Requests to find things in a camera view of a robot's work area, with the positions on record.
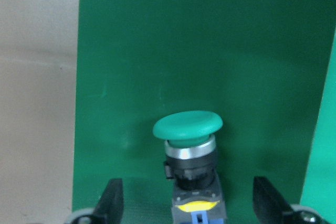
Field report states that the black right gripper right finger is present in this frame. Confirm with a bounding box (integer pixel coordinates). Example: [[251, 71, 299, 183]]
[[253, 176, 294, 224]]

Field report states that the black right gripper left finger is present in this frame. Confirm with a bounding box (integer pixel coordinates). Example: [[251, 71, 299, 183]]
[[91, 178, 123, 223]]

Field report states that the green mushroom push button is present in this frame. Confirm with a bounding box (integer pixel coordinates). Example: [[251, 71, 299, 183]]
[[152, 111, 227, 223]]

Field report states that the green conveyor belt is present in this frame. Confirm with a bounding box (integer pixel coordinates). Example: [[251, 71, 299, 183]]
[[72, 0, 335, 211]]

